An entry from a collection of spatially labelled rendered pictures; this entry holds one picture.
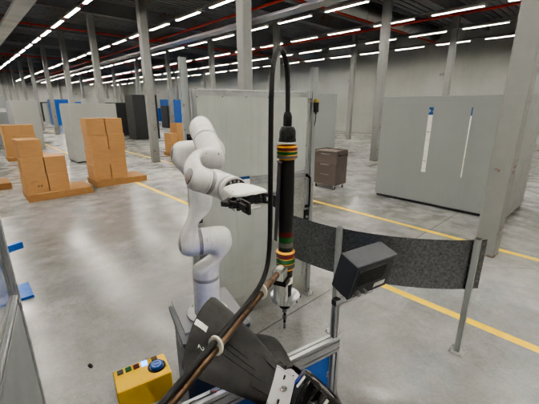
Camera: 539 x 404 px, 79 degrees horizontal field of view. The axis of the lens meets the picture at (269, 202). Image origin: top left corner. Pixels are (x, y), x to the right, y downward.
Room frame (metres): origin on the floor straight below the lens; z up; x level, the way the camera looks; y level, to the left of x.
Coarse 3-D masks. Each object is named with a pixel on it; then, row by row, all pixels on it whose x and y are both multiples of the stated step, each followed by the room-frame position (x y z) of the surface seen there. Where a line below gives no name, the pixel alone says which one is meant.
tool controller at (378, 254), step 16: (352, 256) 1.31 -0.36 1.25; (368, 256) 1.33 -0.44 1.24; (384, 256) 1.34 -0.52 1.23; (336, 272) 1.34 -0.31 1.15; (352, 272) 1.26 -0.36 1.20; (368, 272) 1.28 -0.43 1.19; (384, 272) 1.36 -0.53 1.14; (336, 288) 1.34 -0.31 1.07; (352, 288) 1.27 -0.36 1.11; (368, 288) 1.33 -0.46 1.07
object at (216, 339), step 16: (272, 64) 0.62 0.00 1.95; (288, 64) 0.68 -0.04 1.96; (272, 80) 0.61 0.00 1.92; (288, 80) 0.68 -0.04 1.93; (272, 96) 0.61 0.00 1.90; (288, 96) 0.69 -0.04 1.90; (272, 112) 0.61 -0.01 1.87; (272, 128) 0.61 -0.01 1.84; (272, 144) 0.61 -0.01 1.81; (272, 160) 0.61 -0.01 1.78; (272, 176) 0.61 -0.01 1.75; (272, 192) 0.61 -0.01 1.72; (272, 208) 0.61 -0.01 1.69; (272, 224) 0.61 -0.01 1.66; (256, 288) 0.55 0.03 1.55; (208, 352) 0.39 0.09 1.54; (192, 368) 0.36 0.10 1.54; (176, 384) 0.33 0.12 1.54; (160, 400) 0.31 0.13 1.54
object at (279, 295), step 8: (272, 272) 0.65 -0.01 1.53; (280, 272) 0.64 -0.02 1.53; (280, 280) 0.64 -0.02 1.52; (288, 280) 0.65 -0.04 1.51; (280, 288) 0.66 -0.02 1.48; (272, 296) 0.68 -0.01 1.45; (280, 296) 0.66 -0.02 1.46; (296, 296) 0.68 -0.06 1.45; (280, 304) 0.66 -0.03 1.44; (288, 304) 0.66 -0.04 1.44
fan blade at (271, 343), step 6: (258, 336) 0.91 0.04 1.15; (264, 336) 0.92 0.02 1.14; (270, 336) 0.94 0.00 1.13; (264, 342) 0.86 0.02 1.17; (270, 342) 0.87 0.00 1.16; (276, 342) 0.88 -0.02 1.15; (270, 348) 0.83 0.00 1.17; (276, 348) 0.84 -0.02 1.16; (282, 348) 0.85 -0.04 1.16; (276, 354) 0.80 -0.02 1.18; (282, 354) 0.80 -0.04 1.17; (282, 360) 0.77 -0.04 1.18; (288, 360) 0.77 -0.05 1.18; (282, 366) 0.74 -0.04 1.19; (288, 366) 0.74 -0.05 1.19
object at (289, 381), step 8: (280, 368) 0.64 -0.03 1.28; (280, 376) 0.62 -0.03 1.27; (288, 376) 0.63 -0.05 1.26; (272, 384) 0.60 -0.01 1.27; (280, 384) 0.61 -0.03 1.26; (288, 384) 0.62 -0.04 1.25; (272, 392) 0.59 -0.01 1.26; (280, 392) 0.60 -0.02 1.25; (288, 392) 0.61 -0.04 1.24; (272, 400) 0.57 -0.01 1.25; (280, 400) 0.58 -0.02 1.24; (288, 400) 0.59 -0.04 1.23
